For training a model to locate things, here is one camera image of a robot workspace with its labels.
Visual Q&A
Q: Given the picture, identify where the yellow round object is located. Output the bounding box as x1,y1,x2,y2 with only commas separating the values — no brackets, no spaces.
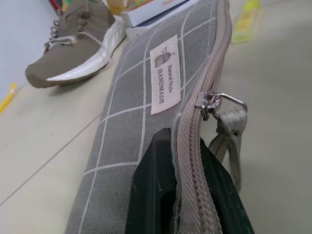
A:
106,0,134,15

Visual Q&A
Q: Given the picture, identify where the grey grid fabric pouch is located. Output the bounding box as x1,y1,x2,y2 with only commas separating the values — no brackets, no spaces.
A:
63,0,249,234

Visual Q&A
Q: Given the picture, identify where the olive green sneaker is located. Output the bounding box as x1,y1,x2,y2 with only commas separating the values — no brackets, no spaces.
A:
25,0,128,89

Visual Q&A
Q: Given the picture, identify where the yellow strip object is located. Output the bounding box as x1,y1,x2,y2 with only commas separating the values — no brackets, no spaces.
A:
0,82,18,113

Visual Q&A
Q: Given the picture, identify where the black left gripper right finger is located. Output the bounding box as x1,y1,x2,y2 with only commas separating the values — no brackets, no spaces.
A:
200,137,255,234

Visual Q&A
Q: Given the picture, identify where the colourful printed box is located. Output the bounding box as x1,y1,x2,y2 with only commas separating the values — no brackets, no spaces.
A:
48,0,64,12

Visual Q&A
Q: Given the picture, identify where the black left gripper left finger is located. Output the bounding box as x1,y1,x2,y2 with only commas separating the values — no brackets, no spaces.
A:
131,128,182,234

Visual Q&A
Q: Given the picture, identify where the white flat box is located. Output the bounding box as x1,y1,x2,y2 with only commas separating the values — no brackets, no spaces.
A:
121,0,195,27

